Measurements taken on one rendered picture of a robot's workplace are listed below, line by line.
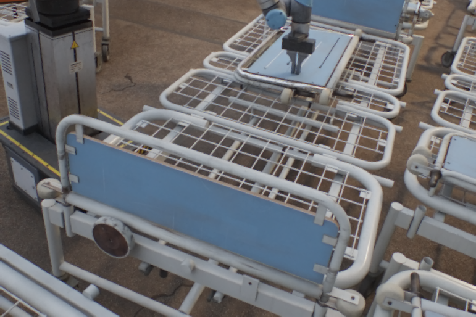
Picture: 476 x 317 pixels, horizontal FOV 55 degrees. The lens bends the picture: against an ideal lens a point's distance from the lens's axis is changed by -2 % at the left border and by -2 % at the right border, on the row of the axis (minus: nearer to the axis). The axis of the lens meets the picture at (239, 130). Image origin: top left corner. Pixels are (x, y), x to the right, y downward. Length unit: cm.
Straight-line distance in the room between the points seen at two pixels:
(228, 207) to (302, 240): 18
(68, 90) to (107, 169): 69
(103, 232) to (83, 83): 77
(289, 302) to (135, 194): 46
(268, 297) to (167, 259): 28
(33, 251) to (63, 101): 57
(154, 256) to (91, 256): 63
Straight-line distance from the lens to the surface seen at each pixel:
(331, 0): 287
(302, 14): 185
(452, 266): 214
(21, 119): 199
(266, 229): 106
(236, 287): 120
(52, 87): 181
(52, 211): 139
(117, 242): 123
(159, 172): 109
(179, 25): 402
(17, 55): 188
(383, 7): 284
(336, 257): 104
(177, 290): 174
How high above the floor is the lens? 136
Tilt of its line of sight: 32 degrees down
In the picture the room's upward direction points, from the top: 8 degrees clockwise
